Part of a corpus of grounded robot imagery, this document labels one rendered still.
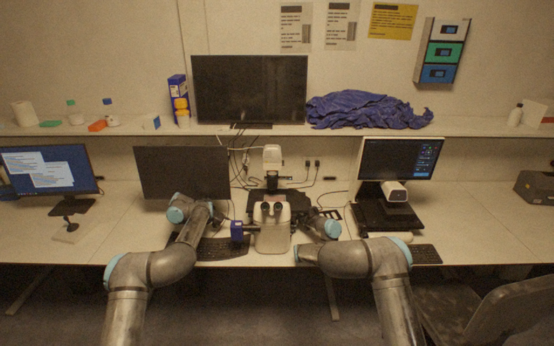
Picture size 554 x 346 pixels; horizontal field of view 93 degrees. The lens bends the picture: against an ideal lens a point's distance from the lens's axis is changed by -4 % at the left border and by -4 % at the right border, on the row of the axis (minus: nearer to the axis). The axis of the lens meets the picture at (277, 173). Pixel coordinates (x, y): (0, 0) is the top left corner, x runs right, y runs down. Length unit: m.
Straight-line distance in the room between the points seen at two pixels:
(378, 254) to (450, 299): 1.16
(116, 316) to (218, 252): 0.77
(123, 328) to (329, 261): 0.63
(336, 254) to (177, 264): 0.51
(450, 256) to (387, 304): 0.99
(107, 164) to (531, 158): 3.36
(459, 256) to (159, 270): 1.55
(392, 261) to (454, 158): 1.71
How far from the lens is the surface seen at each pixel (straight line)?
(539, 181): 2.64
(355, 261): 0.87
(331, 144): 2.09
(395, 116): 1.94
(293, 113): 1.84
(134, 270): 0.99
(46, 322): 2.76
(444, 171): 2.55
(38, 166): 2.21
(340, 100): 1.90
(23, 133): 2.42
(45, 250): 2.07
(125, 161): 2.42
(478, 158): 2.64
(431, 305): 1.92
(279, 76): 1.79
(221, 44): 2.05
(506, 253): 2.06
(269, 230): 1.46
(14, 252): 2.17
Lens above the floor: 1.89
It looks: 30 degrees down
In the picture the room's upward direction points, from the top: straight up
